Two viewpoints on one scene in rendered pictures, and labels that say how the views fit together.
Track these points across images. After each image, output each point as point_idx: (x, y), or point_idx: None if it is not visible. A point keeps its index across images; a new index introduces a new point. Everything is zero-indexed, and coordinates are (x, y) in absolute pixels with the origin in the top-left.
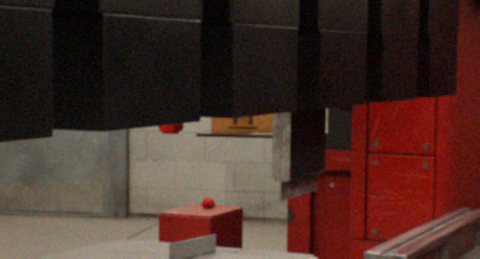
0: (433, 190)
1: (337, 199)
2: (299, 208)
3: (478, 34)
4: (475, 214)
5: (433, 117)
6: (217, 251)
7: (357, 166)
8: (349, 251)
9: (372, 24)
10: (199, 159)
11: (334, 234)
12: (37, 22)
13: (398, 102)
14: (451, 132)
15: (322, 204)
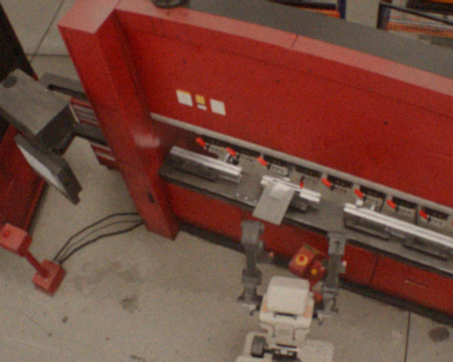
0: (158, 155)
1: None
2: None
3: (155, 121)
4: (183, 150)
5: (154, 145)
6: (265, 196)
7: (147, 170)
8: (1, 196)
9: None
10: None
11: None
12: None
13: (148, 150)
14: (157, 143)
15: None
